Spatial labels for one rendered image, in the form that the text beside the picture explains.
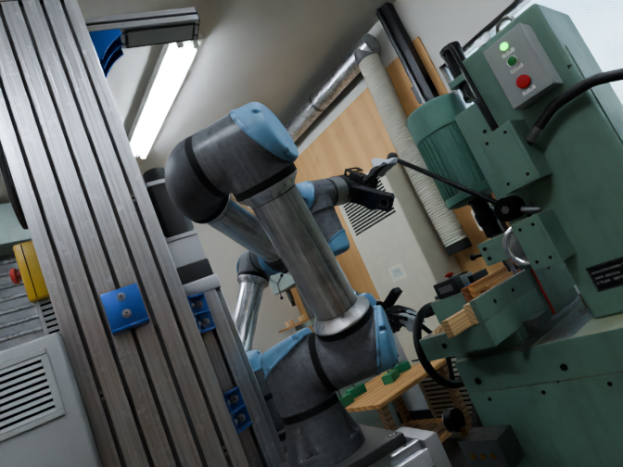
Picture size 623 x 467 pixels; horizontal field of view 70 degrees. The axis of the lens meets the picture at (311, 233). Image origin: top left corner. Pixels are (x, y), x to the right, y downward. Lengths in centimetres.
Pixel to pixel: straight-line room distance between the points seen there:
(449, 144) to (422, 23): 184
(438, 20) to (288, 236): 246
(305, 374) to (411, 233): 210
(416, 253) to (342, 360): 210
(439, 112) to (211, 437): 103
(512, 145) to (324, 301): 60
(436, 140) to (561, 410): 76
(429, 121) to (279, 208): 75
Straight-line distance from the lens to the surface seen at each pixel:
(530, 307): 133
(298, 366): 85
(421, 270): 289
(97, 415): 101
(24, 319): 380
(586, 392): 122
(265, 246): 98
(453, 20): 300
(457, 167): 135
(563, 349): 119
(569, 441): 130
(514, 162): 115
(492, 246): 138
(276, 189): 72
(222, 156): 72
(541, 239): 114
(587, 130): 118
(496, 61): 120
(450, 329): 109
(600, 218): 119
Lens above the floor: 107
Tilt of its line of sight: 10 degrees up
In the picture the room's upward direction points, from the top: 23 degrees counter-clockwise
